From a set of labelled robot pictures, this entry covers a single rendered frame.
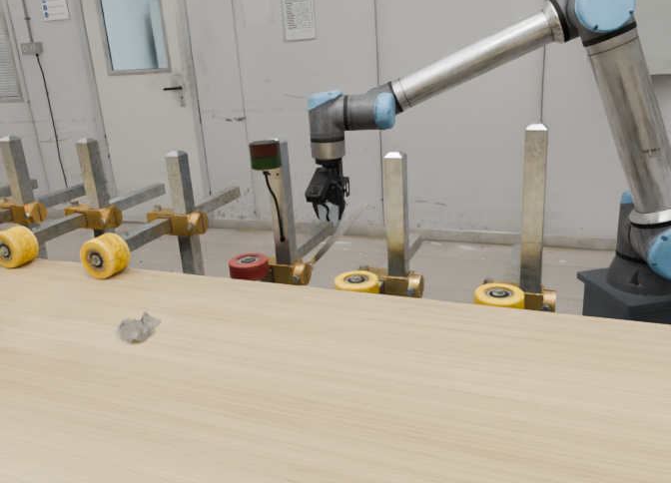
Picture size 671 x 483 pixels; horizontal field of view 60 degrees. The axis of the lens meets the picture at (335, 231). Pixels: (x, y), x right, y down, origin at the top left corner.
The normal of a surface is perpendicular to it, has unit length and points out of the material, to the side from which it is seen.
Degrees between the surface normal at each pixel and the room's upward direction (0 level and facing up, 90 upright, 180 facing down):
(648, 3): 90
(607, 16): 83
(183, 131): 90
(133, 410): 0
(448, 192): 90
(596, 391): 0
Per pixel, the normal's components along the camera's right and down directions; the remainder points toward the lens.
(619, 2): -0.21, 0.19
